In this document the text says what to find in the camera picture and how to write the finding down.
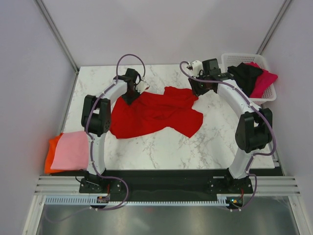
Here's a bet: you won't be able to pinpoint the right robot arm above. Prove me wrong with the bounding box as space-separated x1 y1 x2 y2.
187 59 273 193

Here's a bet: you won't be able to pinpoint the aluminium frame post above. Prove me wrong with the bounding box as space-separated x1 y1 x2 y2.
34 0 80 74
256 0 294 55

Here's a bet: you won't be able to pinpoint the magenta t shirt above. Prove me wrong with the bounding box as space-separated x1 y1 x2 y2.
246 62 278 98

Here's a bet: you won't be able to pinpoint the white plastic basket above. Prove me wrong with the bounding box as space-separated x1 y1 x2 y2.
221 53 278 106

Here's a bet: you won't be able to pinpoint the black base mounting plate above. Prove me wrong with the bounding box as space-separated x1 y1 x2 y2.
79 169 253 201

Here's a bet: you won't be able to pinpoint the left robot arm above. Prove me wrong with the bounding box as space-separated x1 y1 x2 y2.
81 68 141 192

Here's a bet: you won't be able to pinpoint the aluminium front rail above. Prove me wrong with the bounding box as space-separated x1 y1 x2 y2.
34 176 300 196

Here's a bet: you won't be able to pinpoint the red t shirt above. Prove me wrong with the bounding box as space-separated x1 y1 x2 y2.
110 86 203 139

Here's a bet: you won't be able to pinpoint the left aluminium frame post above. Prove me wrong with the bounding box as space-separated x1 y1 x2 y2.
34 0 80 74

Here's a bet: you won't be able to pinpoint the right aluminium frame post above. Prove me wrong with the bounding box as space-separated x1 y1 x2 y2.
256 0 294 55

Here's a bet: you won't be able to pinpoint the white slotted cable duct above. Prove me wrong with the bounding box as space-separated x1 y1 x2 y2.
45 195 243 206

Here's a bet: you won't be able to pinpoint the folded pink t shirt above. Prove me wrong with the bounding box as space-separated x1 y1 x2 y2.
51 131 89 171

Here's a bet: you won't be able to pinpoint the folded orange t shirt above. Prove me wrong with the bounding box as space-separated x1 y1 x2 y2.
44 133 63 174

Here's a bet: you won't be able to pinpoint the black t shirt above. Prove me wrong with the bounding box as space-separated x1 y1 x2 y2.
227 63 263 97

